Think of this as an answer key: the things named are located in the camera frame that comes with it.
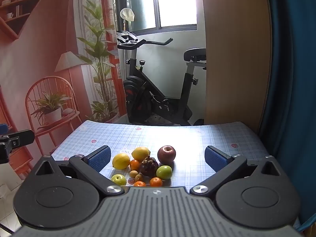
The blue curtain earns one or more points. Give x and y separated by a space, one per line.
293 79

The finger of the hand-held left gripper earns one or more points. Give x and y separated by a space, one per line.
3 128
21 138

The brown kiwi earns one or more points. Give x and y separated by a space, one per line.
139 178
133 173

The green apple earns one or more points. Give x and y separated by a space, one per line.
164 172
118 180

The yellow lemon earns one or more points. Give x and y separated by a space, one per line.
121 161
140 152

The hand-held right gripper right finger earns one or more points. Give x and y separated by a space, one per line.
216 158

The dark purple mangosteen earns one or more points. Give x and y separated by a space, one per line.
149 167

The window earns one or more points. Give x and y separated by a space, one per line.
172 2

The black exercise bike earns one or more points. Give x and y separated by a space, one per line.
148 91

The orange mandarin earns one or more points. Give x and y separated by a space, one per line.
156 182
139 184
135 165

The purple passion fruit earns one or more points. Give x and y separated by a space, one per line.
166 154

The white plastic bag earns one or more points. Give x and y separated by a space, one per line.
127 14

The wooden panel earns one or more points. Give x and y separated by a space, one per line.
234 54

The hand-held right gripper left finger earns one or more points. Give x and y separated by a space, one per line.
100 159

